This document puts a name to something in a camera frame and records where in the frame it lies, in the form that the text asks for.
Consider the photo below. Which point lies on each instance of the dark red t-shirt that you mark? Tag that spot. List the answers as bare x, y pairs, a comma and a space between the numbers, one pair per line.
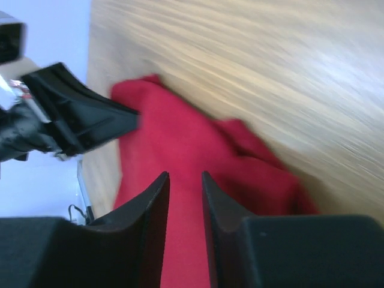
175, 137

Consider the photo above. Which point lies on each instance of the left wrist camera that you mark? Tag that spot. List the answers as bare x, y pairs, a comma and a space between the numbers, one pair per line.
12, 38

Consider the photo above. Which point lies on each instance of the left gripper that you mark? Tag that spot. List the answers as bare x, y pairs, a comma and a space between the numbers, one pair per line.
54, 112

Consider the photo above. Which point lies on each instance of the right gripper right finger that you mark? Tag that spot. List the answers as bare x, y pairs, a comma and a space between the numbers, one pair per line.
246, 250

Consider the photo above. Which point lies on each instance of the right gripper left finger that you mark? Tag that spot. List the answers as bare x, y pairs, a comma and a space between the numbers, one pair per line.
123, 248

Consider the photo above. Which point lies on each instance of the aluminium frame rail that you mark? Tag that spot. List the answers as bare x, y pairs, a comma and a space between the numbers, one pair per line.
81, 214

